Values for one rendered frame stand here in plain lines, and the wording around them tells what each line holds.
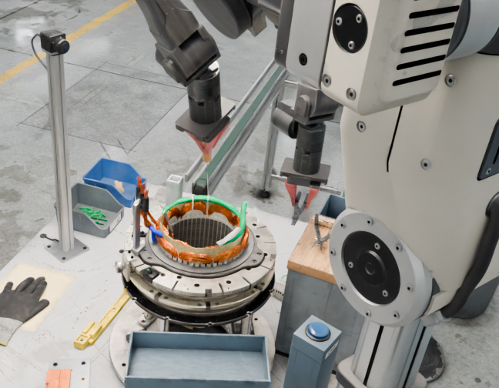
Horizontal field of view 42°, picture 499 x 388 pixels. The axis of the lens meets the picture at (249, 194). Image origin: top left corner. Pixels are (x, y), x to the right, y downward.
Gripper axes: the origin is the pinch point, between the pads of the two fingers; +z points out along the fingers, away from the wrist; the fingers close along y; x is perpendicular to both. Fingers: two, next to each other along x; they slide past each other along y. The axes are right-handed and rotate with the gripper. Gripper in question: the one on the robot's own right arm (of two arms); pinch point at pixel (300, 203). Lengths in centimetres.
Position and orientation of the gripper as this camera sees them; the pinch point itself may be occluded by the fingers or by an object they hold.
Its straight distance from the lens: 142.6
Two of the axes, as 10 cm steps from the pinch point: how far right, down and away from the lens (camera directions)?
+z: -0.8, 8.4, 5.4
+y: -9.7, -1.9, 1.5
